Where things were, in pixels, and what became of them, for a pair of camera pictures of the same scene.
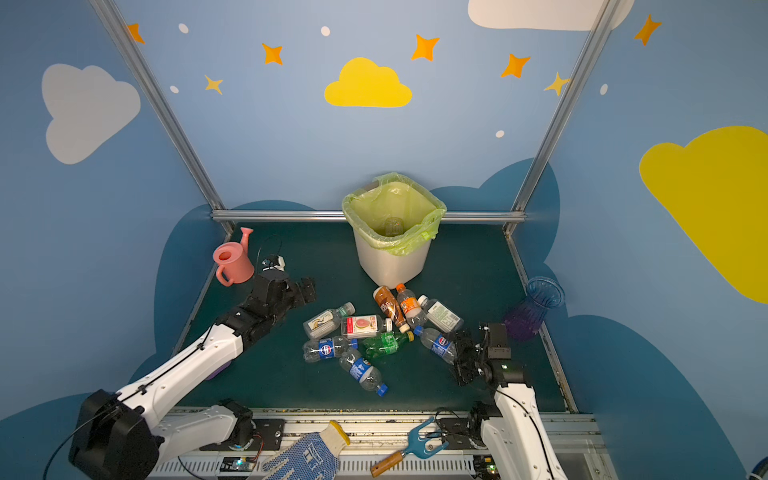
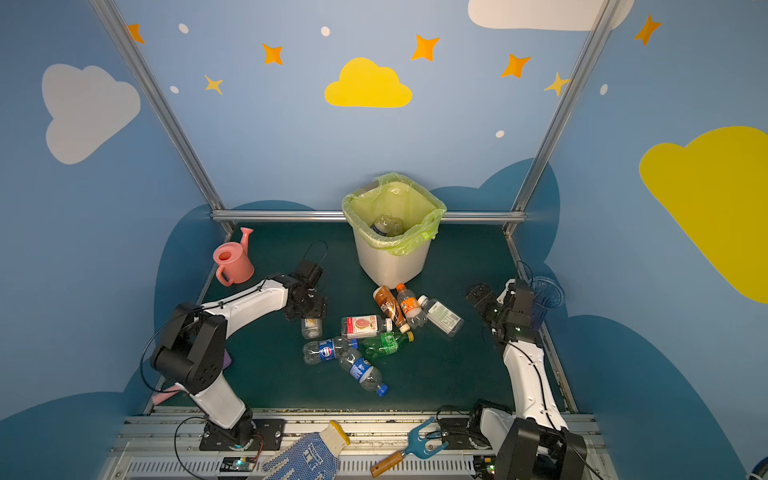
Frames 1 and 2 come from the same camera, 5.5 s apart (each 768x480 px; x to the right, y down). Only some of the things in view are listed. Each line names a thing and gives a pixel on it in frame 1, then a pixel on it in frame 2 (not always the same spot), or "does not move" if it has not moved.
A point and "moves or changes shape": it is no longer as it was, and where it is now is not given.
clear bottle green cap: (327, 321) moves or changes shape
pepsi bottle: (434, 341) to (388, 225)
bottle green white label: (440, 316) does not move
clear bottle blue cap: (361, 370) does not move
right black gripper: (471, 358) to (488, 302)
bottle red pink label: (363, 326) does not move
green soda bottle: (382, 344) does not move
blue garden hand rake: (415, 447) does not move
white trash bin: (393, 261) does not move
